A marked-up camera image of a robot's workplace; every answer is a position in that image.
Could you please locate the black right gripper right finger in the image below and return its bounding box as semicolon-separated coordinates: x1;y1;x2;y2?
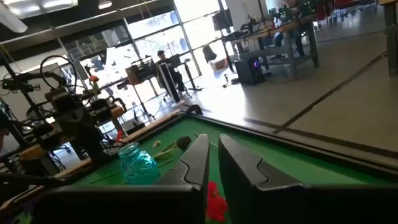
218;134;301;224

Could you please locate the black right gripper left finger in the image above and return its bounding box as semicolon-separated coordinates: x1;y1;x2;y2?
154;133;210;224

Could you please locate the dark purple artificial tulip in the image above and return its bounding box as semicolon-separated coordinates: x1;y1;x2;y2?
169;134;193;151

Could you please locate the teal textured glass vase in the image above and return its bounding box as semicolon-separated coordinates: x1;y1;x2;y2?
118;142;161;186

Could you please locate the green table mat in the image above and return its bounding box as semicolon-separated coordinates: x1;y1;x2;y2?
12;117;396;224

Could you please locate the black table clamp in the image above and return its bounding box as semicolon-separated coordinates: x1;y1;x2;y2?
185;104;203;116

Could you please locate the black computer tower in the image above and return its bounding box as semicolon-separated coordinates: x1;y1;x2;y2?
233;57;265;86

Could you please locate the person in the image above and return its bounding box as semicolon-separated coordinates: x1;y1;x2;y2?
155;49;187;96

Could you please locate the black crate on cart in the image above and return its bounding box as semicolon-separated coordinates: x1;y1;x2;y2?
126;57;157;85

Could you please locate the red artificial rose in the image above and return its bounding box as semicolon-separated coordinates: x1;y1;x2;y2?
88;74;101;97

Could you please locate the long background work table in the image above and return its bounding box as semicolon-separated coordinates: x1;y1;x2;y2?
231;14;320;80

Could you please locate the red storage rack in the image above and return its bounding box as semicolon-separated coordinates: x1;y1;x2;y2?
317;0;377;21

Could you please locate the black table border frame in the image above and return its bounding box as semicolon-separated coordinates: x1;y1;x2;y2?
0;110;398;218

